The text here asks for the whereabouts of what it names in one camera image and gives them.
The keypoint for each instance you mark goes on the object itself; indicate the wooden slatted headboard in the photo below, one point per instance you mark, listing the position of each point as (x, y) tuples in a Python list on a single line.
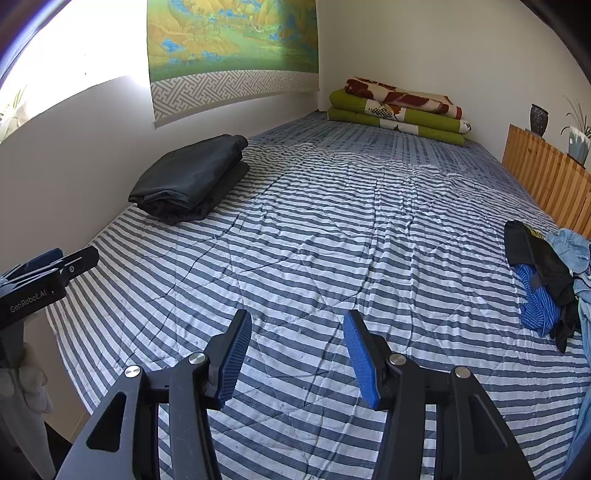
[(545, 175)]

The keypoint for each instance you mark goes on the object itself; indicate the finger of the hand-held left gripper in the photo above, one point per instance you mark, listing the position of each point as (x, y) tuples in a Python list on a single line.
[(78, 261), (32, 267)]

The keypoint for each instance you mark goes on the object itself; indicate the landscape wall poster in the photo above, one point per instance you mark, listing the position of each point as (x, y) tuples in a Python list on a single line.
[(231, 37)]

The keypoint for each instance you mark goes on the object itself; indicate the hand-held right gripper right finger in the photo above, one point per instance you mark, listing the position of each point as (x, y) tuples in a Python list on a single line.
[(362, 360)]

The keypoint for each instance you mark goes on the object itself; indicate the striped bed quilt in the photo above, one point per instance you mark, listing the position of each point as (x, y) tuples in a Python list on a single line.
[(346, 207)]

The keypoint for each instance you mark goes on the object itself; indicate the blue striped garment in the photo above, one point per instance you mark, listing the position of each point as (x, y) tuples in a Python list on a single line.
[(535, 300)]

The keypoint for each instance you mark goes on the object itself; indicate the folded green quilt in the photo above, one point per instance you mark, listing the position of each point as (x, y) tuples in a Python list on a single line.
[(351, 113)]

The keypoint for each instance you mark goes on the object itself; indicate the dark vase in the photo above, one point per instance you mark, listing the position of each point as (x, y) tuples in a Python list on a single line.
[(539, 120)]

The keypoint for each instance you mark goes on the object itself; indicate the potted plant pale blue pot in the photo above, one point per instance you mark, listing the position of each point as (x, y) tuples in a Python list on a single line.
[(577, 145)]

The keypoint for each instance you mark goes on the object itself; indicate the folded red patterned blanket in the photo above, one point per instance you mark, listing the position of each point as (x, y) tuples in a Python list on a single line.
[(406, 97)]

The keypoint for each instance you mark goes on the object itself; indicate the folded textured grey garment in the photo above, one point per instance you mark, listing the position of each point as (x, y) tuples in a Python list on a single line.
[(233, 177)]

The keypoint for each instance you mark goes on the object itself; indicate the person's left hand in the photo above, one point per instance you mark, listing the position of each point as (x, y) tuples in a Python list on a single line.
[(37, 378)]

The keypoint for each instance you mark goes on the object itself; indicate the light blue denim garment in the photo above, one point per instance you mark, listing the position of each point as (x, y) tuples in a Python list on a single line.
[(572, 249)]

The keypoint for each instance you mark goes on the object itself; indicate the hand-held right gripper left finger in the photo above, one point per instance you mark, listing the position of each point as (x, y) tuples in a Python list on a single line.
[(233, 355)]

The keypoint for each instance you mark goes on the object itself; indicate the folded black pants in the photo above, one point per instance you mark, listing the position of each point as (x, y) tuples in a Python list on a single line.
[(175, 214)]

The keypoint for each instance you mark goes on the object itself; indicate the dark grey pants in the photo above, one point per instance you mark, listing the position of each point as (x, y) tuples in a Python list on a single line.
[(194, 170)]

